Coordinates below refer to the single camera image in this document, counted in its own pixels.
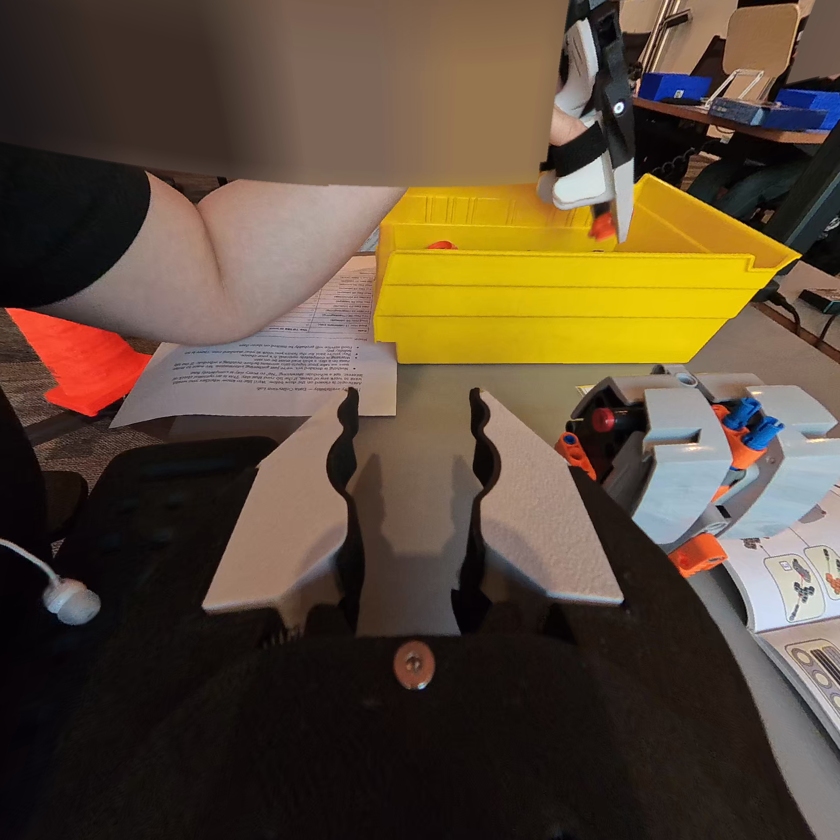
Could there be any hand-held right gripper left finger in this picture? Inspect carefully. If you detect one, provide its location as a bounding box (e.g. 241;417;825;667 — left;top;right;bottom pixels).
202;387;363;634

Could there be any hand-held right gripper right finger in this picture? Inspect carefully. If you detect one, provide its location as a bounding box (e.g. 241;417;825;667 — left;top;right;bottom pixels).
451;387;626;634

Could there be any clear plastic stand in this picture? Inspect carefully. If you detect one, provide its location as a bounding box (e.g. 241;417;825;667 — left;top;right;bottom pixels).
703;67;777;107

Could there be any black chair armrest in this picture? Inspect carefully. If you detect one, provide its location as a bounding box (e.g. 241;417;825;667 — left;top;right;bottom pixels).
56;435;278;631

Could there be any white desk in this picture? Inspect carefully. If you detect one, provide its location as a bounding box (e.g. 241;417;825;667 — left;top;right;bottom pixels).
164;259;840;840

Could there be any person's left hand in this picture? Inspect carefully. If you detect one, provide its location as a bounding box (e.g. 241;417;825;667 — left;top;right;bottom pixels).
550;105;592;147

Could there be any yellow plastic bin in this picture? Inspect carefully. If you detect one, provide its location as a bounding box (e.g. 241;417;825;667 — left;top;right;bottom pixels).
371;172;803;366

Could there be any printed paper sheet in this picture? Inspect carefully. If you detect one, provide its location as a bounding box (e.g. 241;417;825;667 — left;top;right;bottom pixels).
110;255;399;429

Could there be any person's left forearm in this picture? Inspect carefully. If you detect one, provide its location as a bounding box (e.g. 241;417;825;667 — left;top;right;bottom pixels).
33;169;409;347

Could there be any white wired earbud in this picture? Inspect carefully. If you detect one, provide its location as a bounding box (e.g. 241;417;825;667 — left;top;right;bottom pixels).
0;537;102;626

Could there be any grey brick-built model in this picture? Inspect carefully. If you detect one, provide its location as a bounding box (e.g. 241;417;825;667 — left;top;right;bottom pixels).
553;363;840;580

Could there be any person's black shirt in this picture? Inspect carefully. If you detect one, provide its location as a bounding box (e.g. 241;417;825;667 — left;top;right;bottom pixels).
0;141;153;840

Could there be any orange floor cone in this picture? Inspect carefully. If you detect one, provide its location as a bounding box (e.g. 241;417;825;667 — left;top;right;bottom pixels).
5;307;153;419

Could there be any wooden background table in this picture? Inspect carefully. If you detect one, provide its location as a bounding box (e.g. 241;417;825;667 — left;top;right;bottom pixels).
632;96;833;147

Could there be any blue box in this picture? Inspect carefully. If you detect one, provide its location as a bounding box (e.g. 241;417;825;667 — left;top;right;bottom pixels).
638;71;714;104
761;87;840;133

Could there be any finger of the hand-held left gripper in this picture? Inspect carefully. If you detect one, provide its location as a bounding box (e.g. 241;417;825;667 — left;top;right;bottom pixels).
612;164;637;245

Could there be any beige chair back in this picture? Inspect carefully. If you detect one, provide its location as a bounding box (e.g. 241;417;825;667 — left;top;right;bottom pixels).
724;2;803;78

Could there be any building instruction booklet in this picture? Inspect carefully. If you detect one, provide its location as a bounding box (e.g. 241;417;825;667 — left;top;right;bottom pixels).
714;484;840;750

